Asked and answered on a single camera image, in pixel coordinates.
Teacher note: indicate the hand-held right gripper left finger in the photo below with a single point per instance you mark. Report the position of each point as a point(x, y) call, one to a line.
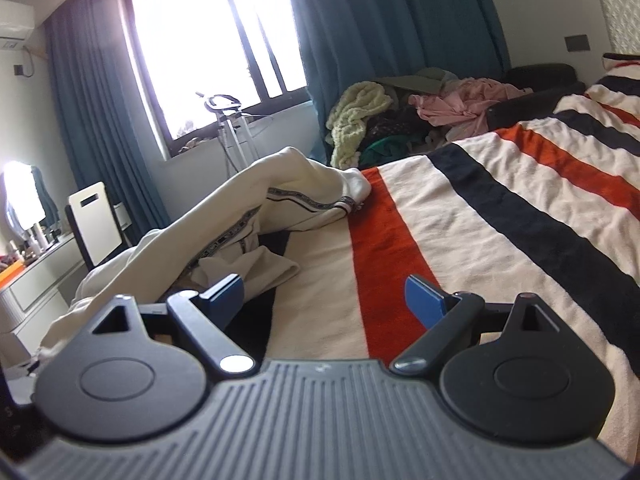
point(227, 297)

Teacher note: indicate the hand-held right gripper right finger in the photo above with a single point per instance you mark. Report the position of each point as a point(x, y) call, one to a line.
point(422, 300)

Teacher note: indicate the cream pants with patterned tape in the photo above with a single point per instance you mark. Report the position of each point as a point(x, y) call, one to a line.
point(280, 175)

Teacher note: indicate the striped orange navy white blanket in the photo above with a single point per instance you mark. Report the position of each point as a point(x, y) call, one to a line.
point(500, 210)

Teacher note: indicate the dark patterned cloth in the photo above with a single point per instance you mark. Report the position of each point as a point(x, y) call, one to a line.
point(395, 125)

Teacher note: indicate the white vanity desk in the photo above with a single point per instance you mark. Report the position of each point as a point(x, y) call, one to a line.
point(45, 280)

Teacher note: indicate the pale yellow knitted blanket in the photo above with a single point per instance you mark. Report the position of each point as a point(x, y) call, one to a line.
point(355, 115)

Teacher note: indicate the row of cosmetic bottles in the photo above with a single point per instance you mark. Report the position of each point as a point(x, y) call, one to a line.
point(37, 240)

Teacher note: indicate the pink garment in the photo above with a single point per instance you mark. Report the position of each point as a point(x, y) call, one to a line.
point(465, 97)

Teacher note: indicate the olive green cloth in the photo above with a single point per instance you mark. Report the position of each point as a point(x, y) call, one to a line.
point(415, 81)

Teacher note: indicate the orange box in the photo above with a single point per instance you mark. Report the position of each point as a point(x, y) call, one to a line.
point(10, 274)

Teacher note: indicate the blue curtain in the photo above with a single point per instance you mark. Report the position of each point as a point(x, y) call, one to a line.
point(95, 120)
point(380, 20)

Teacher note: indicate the lit vanity mirror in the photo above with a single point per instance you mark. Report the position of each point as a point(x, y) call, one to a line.
point(20, 195)

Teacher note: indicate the black sofa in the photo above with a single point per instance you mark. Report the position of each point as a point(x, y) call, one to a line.
point(540, 77)

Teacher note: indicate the black framed window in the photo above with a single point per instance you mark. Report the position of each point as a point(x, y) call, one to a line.
point(200, 35)

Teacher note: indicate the patterned white headboard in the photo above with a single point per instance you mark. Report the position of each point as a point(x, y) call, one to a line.
point(622, 20)

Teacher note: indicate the white air conditioner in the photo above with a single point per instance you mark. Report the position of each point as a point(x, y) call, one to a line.
point(15, 22)

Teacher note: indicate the white chair with dark frame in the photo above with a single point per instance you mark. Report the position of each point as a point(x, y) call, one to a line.
point(95, 225)

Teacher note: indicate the dark grey wall switch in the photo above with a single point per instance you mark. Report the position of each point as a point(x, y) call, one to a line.
point(577, 43)

